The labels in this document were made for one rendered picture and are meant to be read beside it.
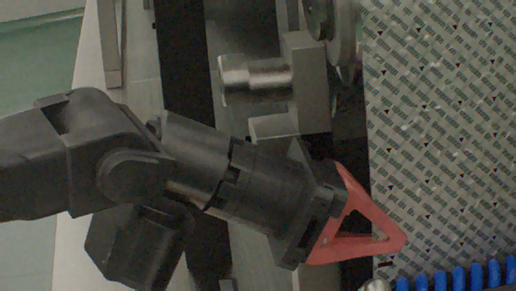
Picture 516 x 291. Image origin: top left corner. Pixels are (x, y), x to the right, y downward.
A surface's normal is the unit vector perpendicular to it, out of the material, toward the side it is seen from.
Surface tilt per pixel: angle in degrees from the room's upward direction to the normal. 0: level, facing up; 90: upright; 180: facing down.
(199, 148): 54
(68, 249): 0
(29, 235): 0
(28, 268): 0
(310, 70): 90
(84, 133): 14
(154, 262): 96
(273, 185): 62
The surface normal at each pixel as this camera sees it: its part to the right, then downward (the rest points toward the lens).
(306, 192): -0.90, -0.35
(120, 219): -0.74, -0.14
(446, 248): 0.13, 0.35
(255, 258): -0.09, -0.93
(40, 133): 0.05, -0.84
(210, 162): 0.30, -0.08
